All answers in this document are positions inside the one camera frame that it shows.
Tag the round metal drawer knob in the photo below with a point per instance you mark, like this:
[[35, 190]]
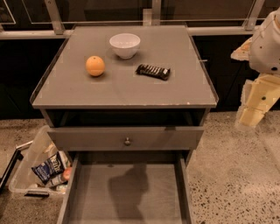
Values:
[[127, 142]]

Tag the grey drawer cabinet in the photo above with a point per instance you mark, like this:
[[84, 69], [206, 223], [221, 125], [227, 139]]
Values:
[[68, 96]]

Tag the black rxbar chocolate bar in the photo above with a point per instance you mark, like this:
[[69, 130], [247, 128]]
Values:
[[154, 72]]

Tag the clear plastic storage bin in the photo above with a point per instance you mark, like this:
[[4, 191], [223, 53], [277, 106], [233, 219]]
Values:
[[25, 181]]

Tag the grey top drawer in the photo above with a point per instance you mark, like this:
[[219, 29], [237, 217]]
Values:
[[112, 139]]

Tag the white ceramic bowl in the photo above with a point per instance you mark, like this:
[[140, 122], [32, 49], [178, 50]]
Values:
[[125, 45]]

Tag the grey open middle drawer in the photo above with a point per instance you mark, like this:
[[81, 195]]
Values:
[[132, 187]]

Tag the metal railing frame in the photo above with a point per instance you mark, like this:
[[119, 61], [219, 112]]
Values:
[[57, 19]]

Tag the orange fruit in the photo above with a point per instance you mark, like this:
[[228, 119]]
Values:
[[95, 66]]

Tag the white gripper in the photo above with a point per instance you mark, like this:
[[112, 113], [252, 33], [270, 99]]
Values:
[[266, 51]]

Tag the blue kettle chips bag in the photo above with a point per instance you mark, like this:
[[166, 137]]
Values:
[[53, 166]]

